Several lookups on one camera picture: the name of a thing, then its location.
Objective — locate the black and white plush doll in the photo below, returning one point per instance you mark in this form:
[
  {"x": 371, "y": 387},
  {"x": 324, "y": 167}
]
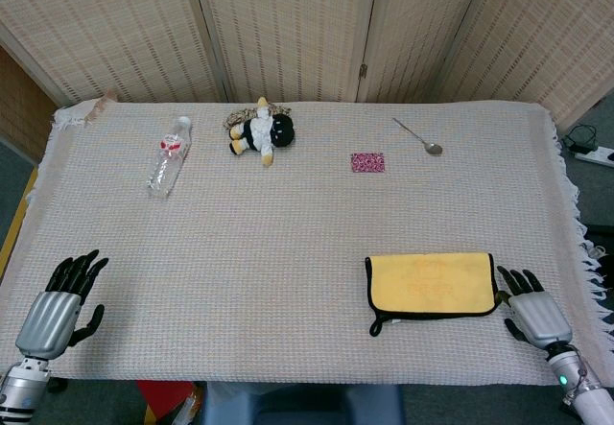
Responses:
[{"x": 261, "y": 132}]

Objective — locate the beige waffle tablecloth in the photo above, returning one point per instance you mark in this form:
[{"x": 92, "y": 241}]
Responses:
[{"x": 249, "y": 233}]

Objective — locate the metal spoon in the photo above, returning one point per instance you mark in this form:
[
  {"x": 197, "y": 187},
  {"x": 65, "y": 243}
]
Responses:
[{"x": 434, "y": 148}]

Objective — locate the brown wooden cabinet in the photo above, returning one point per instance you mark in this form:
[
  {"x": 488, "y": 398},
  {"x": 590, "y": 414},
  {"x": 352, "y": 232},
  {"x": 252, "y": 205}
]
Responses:
[{"x": 21, "y": 103}]

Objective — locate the brass screen hinge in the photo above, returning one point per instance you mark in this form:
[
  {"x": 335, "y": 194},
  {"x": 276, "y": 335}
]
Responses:
[{"x": 363, "y": 71}]

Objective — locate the woven folding screen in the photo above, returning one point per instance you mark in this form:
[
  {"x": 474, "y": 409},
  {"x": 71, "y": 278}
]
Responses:
[{"x": 288, "y": 27}]

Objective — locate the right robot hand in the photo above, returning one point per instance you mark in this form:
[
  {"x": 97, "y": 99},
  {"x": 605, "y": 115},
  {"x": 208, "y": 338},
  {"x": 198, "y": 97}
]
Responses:
[{"x": 539, "y": 317}]

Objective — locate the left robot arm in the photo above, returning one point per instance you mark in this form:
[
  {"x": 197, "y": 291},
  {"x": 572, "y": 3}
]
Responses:
[{"x": 21, "y": 386}]

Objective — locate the red bag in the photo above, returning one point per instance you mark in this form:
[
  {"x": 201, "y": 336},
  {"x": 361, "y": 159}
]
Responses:
[{"x": 165, "y": 396}]

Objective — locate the black and yellow cloth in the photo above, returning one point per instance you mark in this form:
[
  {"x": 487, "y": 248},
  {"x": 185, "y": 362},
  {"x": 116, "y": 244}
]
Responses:
[{"x": 432, "y": 283}]

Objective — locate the clear plastic water bottle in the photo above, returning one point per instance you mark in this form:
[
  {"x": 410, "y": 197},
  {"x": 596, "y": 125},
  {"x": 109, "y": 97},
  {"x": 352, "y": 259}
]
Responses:
[{"x": 169, "y": 156}]

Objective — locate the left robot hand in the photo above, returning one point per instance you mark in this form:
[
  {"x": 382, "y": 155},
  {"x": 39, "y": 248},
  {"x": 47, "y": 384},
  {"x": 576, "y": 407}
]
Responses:
[{"x": 48, "y": 322}]

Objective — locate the blue chair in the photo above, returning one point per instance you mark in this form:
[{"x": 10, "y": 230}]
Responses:
[{"x": 307, "y": 403}]

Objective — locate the white power strip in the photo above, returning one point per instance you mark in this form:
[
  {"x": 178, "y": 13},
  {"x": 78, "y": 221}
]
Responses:
[{"x": 595, "y": 156}]

